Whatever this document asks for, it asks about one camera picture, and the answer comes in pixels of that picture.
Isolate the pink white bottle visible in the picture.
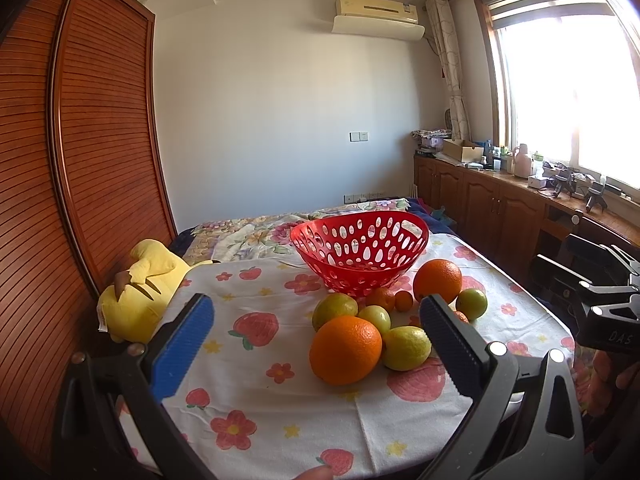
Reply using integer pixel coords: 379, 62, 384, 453
513, 143, 533, 180

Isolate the white fruit-print tablecloth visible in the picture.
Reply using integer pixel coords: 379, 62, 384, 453
117, 231, 576, 480

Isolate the large orange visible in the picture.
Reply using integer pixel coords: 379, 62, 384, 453
309, 316, 383, 386
412, 259, 462, 304

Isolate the window with wooden frame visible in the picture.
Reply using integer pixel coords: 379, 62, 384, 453
474, 0, 639, 191

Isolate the left hand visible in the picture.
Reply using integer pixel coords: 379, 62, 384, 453
294, 466, 334, 480

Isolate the medium mandarin orange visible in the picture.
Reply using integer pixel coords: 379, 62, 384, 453
366, 287, 395, 312

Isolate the yellow-green pear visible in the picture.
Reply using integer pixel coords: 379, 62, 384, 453
311, 292, 359, 332

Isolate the floral bed quilt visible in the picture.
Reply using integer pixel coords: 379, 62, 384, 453
168, 197, 454, 266

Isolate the white wall air conditioner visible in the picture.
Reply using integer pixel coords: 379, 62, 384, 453
332, 0, 425, 41

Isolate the wall power strip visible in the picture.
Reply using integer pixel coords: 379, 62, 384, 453
343, 192, 386, 205

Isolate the small mandarin orange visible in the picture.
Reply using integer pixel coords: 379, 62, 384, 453
394, 290, 414, 313

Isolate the white wall switch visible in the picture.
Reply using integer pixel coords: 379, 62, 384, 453
349, 131, 369, 143

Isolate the cardboard box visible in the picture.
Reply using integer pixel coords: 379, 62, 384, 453
442, 139, 484, 164

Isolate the red perforated plastic basket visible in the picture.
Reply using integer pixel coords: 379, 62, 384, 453
290, 210, 430, 298

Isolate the yellow-green lemon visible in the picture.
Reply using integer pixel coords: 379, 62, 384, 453
382, 326, 432, 372

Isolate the wooden sideboard cabinet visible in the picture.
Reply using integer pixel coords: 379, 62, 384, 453
413, 155, 639, 285

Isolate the wooden slatted wardrobe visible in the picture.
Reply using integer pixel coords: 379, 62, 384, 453
1, 0, 176, 471

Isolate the tiny mandarin orange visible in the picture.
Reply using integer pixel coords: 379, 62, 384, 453
454, 311, 470, 324

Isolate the right hand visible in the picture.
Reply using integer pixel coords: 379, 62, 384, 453
573, 348, 639, 417

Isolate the folded patterned cloth stack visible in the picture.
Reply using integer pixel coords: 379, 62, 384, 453
410, 129, 452, 153

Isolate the yellow plush toy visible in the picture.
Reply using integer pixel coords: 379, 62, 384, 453
96, 240, 213, 344

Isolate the patterned window curtain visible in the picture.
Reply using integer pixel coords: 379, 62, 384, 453
425, 0, 471, 141

